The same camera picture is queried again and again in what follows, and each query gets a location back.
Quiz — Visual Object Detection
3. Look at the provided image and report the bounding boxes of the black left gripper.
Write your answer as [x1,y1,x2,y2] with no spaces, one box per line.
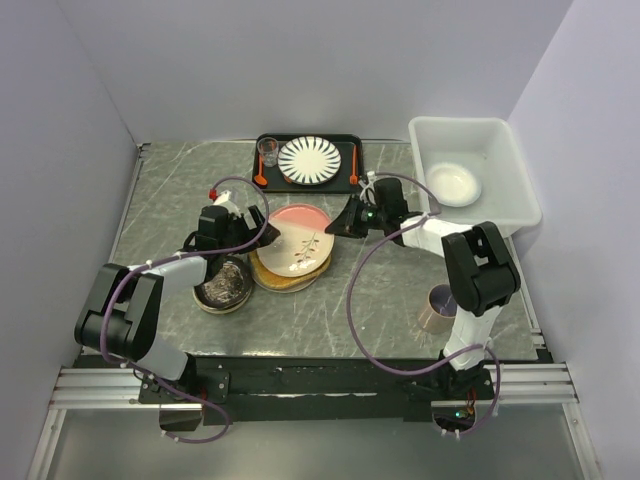
[219,205,280,255]

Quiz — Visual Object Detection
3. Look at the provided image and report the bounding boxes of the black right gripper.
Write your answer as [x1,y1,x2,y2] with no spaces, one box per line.
[327,195,389,239]

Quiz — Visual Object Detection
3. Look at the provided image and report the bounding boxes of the pink cream floral plate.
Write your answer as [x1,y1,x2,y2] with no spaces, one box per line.
[256,204,334,278]

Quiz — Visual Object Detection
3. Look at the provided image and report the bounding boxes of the orange woven pattern plate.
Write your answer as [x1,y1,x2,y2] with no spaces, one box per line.
[248,252,332,292]

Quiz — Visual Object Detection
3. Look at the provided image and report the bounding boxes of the white ribbed deep plate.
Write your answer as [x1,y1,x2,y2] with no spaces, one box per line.
[425,162,482,208]

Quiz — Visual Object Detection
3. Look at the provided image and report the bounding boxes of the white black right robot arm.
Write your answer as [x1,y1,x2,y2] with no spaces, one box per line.
[325,172,521,398]

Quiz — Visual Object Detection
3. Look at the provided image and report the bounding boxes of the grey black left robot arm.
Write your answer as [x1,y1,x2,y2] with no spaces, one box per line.
[74,204,280,402]

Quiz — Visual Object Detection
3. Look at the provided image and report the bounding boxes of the white plastic bin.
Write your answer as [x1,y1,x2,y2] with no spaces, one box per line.
[408,116,542,237]

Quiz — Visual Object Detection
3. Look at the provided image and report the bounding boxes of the orange spoon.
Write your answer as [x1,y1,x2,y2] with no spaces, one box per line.
[253,155,268,188]

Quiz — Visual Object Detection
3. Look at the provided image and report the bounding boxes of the orange fork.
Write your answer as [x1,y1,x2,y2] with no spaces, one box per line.
[349,145,359,186]

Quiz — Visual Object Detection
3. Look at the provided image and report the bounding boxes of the blue grey plate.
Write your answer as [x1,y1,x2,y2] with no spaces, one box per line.
[252,271,317,293]

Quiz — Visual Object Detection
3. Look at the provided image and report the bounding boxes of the striped white blue plate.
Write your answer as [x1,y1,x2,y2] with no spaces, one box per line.
[277,136,342,186]

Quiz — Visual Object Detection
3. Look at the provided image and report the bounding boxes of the clear drinking glass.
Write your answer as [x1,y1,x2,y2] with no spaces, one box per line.
[256,136,279,167]

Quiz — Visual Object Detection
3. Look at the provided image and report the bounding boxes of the dark metallic bowl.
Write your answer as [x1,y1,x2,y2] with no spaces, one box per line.
[193,257,254,315]

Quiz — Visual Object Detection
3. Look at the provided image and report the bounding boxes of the pink beige mug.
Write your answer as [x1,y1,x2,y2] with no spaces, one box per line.
[418,284,457,334]

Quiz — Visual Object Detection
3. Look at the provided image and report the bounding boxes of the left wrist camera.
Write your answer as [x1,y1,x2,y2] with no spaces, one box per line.
[209,189,240,216]

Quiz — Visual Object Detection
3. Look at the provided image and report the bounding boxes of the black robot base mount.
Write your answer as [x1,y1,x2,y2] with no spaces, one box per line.
[137,352,496,426]

